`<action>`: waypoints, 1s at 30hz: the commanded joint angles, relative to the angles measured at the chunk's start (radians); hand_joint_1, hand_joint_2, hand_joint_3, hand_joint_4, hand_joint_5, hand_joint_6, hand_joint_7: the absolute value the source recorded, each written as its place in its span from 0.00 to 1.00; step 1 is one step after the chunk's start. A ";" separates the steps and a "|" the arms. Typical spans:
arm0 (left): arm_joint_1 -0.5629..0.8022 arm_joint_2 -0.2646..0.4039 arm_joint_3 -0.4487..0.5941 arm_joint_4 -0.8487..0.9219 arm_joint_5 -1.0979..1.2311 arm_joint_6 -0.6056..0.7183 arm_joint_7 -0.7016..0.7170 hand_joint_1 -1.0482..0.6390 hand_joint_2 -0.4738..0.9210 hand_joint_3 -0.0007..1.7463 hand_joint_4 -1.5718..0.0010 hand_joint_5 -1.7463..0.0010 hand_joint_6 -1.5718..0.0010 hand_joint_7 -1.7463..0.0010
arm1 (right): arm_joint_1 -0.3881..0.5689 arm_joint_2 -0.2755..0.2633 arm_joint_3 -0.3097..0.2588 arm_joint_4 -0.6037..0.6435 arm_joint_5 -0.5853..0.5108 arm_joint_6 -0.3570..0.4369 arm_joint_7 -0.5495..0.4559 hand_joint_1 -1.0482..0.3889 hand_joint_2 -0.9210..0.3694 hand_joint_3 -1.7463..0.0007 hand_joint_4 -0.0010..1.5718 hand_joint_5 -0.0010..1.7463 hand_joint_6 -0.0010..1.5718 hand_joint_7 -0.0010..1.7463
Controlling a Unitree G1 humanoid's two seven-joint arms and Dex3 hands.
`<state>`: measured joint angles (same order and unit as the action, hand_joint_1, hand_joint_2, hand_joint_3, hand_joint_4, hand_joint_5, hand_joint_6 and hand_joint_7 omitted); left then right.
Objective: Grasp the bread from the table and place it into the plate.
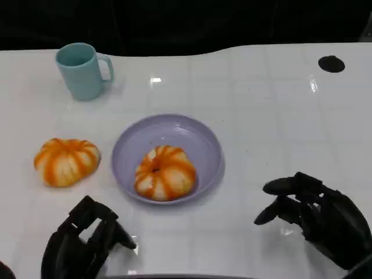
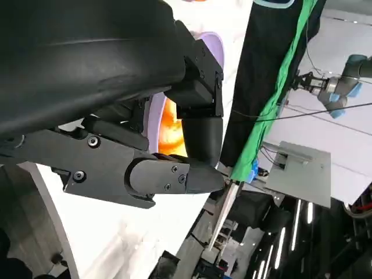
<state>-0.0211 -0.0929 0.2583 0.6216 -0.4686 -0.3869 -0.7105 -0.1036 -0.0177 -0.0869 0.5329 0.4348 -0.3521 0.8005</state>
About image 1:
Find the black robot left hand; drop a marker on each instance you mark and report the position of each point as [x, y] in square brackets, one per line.
[69, 250]

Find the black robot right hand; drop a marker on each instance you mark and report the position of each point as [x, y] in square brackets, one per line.
[334, 226]

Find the orange and white bread roll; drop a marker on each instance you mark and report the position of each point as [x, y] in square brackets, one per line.
[67, 162]
[171, 180]

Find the lilac plate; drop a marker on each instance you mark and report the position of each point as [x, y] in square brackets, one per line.
[174, 133]

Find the black table grommet cap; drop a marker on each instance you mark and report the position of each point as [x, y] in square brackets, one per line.
[331, 64]

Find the pale green mug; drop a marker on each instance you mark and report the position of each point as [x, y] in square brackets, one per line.
[81, 84]

